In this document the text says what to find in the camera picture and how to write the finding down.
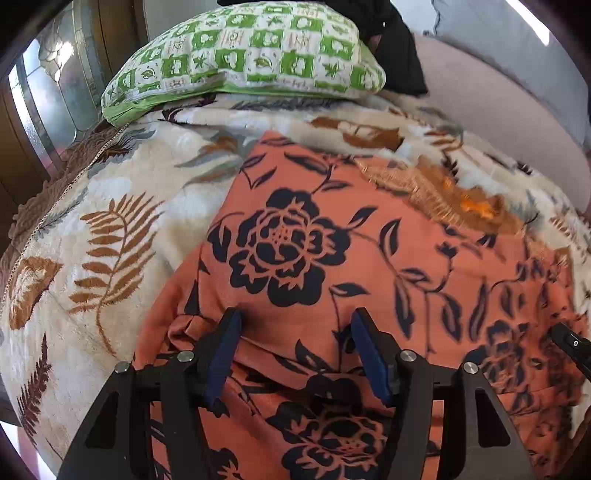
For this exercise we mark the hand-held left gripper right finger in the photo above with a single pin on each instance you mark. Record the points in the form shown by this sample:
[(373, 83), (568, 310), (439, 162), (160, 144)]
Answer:
[(371, 357)]

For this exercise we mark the pink quilted sofa cushion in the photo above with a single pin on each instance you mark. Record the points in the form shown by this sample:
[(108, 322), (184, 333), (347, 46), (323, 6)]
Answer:
[(498, 101)]

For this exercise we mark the green white checkered pillow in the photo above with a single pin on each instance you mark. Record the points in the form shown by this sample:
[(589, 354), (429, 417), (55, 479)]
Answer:
[(258, 50)]

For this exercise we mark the grey pillow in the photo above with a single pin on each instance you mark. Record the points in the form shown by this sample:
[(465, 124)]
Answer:
[(508, 41)]

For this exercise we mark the brown lace cloth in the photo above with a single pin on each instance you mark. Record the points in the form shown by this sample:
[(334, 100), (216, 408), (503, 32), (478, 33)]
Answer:
[(51, 184)]

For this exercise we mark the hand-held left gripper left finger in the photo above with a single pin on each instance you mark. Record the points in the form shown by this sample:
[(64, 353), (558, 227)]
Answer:
[(222, 357)]

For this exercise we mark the black cloth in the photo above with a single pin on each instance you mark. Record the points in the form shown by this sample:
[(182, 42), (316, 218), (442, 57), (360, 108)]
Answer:
[(392, 41)]

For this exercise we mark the wooden glass door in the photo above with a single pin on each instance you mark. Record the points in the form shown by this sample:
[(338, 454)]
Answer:
[(51, 92)]

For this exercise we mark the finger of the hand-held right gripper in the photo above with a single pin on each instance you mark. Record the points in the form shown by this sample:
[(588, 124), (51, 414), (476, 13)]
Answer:
[(572, 346)]

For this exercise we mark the orange black floral garment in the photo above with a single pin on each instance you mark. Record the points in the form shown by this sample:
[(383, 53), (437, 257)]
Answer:
[(323, 258)]

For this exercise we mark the cream leaf print blanket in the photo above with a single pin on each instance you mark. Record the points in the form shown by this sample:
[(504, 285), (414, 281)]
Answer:
[(138, 240)]

